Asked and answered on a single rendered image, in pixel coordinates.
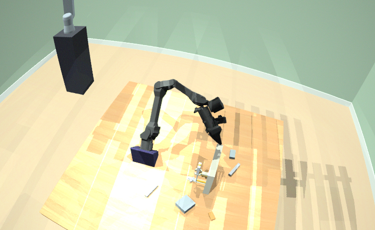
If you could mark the white flat bar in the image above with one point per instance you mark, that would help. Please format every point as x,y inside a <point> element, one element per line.
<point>151,190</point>

